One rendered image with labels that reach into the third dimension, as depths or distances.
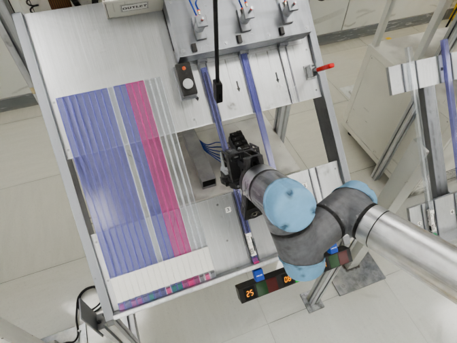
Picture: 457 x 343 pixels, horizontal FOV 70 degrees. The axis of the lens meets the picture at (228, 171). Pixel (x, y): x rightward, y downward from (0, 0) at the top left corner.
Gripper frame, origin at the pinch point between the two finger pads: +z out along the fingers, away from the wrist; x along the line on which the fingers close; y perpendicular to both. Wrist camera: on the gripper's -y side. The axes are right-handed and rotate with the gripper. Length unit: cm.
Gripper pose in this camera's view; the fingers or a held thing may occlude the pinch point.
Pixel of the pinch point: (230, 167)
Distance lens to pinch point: 82.7
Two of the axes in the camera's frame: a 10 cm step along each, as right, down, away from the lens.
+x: -9.4, 2.7, -2.2
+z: -2.9, -2.5, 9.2
